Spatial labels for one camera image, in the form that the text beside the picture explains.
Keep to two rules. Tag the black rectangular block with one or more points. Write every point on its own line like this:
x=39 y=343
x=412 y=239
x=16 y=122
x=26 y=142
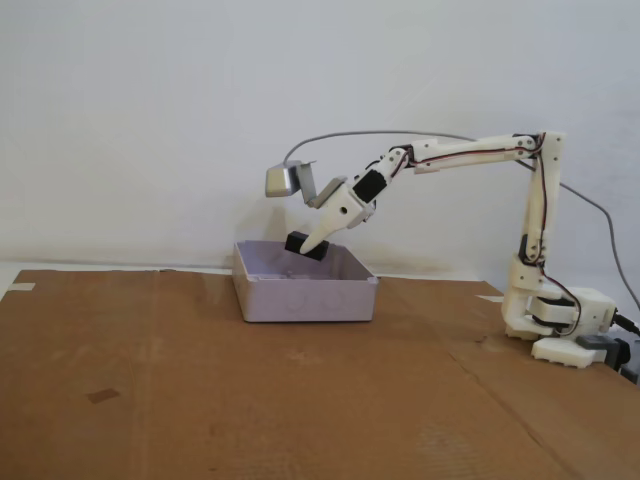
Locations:
x=295 y=241

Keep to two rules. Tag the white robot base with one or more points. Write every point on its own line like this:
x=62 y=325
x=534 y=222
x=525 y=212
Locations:
x=595 y=305

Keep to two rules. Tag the grey plastic box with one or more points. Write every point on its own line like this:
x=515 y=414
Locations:
x=300 y=300

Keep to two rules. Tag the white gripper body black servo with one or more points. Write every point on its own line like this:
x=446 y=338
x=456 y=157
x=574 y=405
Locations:
x=338 y=214

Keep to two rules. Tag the brown cardboard sheet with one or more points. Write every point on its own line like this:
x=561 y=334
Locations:
x=200 y=375

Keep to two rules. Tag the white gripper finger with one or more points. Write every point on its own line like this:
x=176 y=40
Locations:
x=317 y=235

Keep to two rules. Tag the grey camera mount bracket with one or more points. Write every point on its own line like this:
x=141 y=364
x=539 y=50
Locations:
x=306 y=182

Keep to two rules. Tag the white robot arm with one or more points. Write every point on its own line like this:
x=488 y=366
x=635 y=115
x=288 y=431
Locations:
x=545 y=200

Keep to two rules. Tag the white tape strip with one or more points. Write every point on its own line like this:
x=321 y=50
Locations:
x=492 y=298
x=22 y=287

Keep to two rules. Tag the grey black table clamp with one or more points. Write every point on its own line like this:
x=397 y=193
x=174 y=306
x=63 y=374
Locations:
x=592 y=343

